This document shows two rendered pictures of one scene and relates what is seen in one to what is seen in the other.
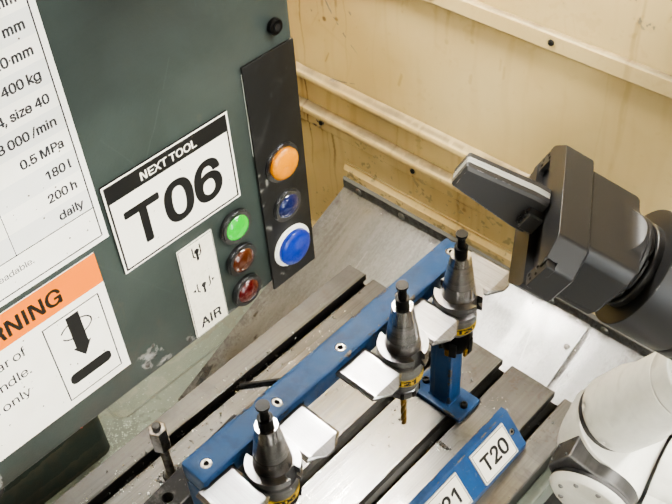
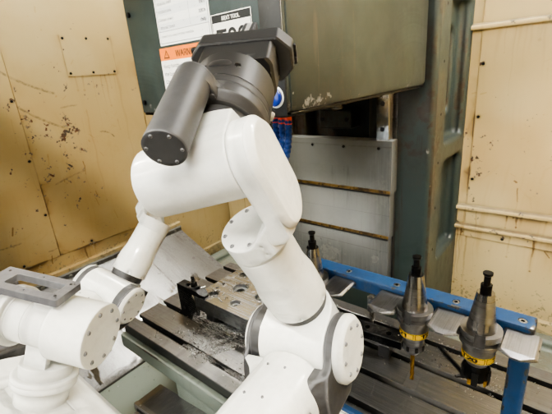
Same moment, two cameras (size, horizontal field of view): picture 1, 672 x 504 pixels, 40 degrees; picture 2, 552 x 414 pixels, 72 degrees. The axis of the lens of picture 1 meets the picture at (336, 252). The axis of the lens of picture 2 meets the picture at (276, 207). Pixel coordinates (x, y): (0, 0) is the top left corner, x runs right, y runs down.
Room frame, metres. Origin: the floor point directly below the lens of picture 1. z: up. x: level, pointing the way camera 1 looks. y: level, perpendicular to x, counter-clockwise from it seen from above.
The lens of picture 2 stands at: (0.42, -0.63, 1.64)
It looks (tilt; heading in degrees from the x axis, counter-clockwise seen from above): 19 degrees down; 84
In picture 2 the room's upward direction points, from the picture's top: 5 degrees counter-clockwise
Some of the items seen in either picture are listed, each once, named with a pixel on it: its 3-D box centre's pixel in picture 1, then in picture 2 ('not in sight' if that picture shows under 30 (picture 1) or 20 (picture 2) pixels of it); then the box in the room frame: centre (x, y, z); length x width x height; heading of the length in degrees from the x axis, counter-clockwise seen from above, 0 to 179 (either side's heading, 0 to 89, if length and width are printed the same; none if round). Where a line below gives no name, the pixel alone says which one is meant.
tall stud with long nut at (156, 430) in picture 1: (164, 451); (371, 314); (0.77, 0.27, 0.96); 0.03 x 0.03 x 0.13
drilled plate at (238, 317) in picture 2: not in sight; (251, 298); (0.43, 0.44, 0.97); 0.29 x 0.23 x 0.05; 134
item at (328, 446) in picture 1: (308, 435); (336, 287); (0.60, 0.05, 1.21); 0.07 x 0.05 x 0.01; 44
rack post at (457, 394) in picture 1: (447, 335); (512, 402); (0.87, -0.15, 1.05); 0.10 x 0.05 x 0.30; 44
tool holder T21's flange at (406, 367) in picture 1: (402, 349); (414, 312); (0.72, -0.07, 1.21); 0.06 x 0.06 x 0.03
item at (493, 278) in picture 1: (484, 275); (519, 346); (0.83, -0.19, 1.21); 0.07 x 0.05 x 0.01; 44
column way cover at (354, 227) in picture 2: not in sight; (333, 204); (0.77, 0.70, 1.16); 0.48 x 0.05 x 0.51; 134
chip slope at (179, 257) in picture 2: not in sight; (150, 301); (-0.01, 0.87, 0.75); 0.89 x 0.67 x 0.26; 44
